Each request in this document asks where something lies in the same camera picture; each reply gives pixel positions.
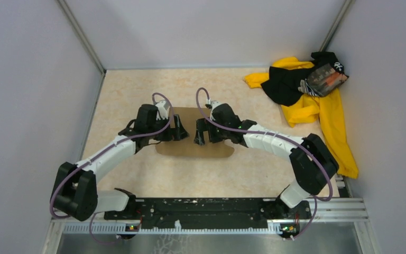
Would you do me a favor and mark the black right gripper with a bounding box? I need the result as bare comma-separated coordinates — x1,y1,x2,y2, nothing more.
195,116,229,146

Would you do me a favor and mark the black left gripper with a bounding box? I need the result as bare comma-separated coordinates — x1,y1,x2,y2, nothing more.
147,113,189,141

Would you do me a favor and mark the brown cardboard box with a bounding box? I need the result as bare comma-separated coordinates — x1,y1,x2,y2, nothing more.
155,107,235,158

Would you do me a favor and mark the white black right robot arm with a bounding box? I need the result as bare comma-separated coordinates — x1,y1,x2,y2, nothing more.
206,101,339,218

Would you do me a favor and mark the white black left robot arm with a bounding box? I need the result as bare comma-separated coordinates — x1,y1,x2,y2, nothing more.
50,101,189,221

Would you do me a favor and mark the black cloth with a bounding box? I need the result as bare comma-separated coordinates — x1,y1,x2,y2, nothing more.
261,51,340,106

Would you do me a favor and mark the patterned grey pouch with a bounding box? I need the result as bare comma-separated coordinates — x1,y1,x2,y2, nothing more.
298,61,349,97

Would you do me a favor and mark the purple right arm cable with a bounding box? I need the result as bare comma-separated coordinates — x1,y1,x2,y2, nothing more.
195,87,334,241

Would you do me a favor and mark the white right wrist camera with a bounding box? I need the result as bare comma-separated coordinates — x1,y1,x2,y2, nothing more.
205,99,221,111

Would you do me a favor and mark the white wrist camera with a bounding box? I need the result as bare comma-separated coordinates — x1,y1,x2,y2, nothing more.
205,99,221,111
154,99,171,120

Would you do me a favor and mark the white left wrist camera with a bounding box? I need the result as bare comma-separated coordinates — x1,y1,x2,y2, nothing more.
154,99,171,120

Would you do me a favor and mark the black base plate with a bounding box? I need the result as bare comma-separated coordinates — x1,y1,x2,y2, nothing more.
104,198,312,230

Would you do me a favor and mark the aluminium frame rail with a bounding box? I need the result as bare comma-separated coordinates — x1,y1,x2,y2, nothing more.
43,197,380,253

